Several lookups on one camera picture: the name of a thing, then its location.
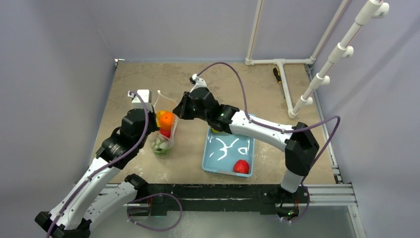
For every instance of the yellow black screwdriver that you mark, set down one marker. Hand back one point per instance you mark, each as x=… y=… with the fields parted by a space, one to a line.
x=277 y=75

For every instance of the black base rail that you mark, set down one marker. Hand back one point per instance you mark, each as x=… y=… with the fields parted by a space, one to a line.
x=266 y=199

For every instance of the clear polka dot zip bag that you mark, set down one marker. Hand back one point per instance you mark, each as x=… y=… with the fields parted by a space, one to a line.
x=163 y=139

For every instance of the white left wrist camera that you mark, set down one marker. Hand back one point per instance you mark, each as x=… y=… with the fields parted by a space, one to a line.
x=145 y=95

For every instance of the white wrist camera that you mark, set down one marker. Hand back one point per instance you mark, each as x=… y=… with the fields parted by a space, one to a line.
x=145 y=95
x=197 y=82

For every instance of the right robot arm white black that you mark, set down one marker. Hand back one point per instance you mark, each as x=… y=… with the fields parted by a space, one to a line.
x=297 y=142

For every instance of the yellow-orange potato-like fruit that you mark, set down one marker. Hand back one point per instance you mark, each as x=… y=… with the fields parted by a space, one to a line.
x=160 y=113

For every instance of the green fruit with black stripe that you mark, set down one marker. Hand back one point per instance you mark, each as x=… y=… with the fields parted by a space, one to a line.
x=161 y=147

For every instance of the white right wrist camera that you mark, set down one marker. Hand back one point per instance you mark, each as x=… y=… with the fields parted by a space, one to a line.
x=197 y=82

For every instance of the red apple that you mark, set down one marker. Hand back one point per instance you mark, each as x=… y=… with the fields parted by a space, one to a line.
x=165 y=132

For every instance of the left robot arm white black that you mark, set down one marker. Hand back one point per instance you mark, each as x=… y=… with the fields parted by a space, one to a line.
x=83 y=209

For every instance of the red textured strawberry fruit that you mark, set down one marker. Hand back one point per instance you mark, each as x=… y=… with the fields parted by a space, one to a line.
x=242 y=167

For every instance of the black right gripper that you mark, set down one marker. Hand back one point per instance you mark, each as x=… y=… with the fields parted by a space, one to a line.
x=184 y=105

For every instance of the elongated yellow mango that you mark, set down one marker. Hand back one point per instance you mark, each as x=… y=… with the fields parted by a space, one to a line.
x=215 y=131

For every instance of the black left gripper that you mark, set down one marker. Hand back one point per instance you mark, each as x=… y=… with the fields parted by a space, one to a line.
x=152 y=116

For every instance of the orange fruit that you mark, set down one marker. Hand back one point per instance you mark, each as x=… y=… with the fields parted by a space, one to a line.
x=167 y=120

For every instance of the light blue plastic basket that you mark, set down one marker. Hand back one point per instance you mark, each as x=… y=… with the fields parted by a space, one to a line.
x=222 y=151

